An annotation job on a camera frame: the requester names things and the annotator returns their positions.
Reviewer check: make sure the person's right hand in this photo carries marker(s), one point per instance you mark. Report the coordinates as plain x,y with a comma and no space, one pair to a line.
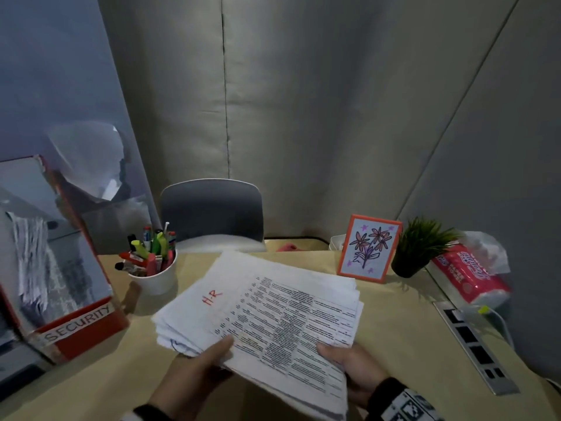
361,372

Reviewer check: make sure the person's left hand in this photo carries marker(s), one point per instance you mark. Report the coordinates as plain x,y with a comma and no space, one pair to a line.
193,377

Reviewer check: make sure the HR paper pile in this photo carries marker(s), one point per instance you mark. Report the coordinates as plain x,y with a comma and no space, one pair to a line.
271,320

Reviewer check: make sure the red security file box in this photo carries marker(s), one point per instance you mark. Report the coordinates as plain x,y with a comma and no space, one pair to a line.
79,333

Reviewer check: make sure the black admin file box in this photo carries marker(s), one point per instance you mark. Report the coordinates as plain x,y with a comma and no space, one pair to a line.
17,368

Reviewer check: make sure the white pen cup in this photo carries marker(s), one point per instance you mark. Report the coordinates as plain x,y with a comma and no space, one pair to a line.
158,280

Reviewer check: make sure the green plant in black pot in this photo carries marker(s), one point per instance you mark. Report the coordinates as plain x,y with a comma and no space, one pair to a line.
407,267

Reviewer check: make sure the orange framed flower drawing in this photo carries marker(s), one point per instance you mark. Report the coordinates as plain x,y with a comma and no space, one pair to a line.
368,249

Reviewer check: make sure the bunch of coloured markers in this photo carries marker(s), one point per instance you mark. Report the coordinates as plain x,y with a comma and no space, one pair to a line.
149,254

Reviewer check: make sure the small white container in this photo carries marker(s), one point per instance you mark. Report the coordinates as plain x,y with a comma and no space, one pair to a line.
336,243

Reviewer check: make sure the grey desk socket strip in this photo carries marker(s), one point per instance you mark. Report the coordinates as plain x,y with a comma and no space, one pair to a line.
504,385

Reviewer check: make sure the small red object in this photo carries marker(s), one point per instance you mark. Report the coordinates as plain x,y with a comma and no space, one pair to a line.
289,247

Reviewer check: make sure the red white paper towel pack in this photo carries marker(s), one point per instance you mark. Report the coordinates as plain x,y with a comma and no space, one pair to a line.
469,271

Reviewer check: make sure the grey chair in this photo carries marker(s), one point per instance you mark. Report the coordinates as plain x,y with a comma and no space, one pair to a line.
210,210

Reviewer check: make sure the clear plastic bag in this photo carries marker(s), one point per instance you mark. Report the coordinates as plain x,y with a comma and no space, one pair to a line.
491,254

